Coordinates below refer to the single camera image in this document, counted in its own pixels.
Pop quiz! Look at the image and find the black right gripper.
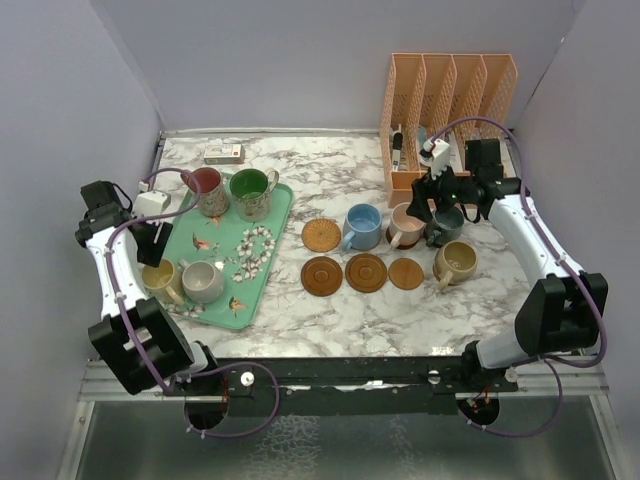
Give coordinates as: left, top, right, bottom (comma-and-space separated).
407, 157, 477, 222

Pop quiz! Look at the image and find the pink mug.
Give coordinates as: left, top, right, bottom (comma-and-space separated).
386, 202, 425, 249

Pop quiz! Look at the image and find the grey mug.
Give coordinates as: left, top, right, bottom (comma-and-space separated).
424, 207, 465, 248

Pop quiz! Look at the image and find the yellow mug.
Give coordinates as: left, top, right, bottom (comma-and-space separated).
141, 258, 185, 306

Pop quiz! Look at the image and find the blue mug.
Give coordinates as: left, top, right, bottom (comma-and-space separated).
341, 203, 382, 251

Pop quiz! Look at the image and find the tan mug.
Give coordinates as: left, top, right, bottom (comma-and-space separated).
432, 240, 478, 290

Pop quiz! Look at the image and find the woven rattan coaster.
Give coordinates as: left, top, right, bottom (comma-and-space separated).
301, 218, 342, 253

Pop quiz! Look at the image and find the brown ringed wooden coaster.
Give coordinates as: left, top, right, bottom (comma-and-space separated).
301, 256, 343, 297

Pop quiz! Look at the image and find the dark walnut coaster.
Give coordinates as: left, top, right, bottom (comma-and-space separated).
393, 241, 418, 250

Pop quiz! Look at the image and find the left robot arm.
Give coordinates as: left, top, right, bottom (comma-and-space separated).
75, 181, 221, 395

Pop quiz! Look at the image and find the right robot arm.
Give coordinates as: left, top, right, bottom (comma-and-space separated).
407, 139, 608, 391

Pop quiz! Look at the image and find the white printed packet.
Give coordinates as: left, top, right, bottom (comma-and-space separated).
450, 146, 464, 172

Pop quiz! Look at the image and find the white cream mug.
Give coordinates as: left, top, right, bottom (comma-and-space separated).
178, 259, 225, 304

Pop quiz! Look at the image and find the black grey marker pen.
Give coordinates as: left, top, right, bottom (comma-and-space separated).
391, 129, 403, 171

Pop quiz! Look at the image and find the white blue packet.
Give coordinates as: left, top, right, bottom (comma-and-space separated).
416, 125, 429, 148

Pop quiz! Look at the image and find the red floral mug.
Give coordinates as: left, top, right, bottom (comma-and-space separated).
181, 167, 230, 217

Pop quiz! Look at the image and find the green serving tray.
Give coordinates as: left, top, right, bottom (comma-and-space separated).
164, 184, 293, 330

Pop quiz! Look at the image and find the peach plastic file organizer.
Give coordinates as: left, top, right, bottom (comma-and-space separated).
379, 53, 518, 207

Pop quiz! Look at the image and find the small white red box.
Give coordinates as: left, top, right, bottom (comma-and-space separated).
203, 144, 245, 165

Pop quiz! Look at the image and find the green floral mug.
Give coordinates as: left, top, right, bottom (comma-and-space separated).
229, 168, 279, 223

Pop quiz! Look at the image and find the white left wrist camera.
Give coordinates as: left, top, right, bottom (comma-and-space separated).
132, 190, 171, 218

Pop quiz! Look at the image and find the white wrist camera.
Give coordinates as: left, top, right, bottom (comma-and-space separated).
132, 190, 171, 218
419, 138, 451, 179

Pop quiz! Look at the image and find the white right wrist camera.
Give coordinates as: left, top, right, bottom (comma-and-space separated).
419, 138, 451, 179

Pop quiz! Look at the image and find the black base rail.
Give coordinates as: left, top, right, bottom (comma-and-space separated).
177, 353, 517, 417

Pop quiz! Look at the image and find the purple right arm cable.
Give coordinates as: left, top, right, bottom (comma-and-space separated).
424, 115, 610, 440

